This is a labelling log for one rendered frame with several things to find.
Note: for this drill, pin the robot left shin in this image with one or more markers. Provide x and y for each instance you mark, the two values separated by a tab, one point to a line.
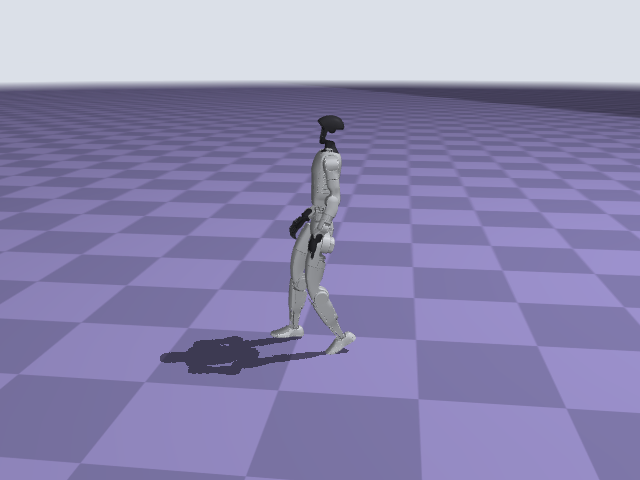
327	313

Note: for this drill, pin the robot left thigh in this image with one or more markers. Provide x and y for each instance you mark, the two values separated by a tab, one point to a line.
314	268

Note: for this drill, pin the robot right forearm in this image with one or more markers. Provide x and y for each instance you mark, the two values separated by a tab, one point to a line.
312	214

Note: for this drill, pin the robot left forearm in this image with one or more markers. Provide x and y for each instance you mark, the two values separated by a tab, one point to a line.
328	214

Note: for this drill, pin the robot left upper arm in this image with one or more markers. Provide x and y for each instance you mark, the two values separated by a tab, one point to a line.
331	168

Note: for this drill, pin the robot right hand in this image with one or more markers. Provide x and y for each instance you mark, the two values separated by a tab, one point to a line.
298	222

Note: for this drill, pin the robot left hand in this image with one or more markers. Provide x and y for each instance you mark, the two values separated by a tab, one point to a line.
313	244

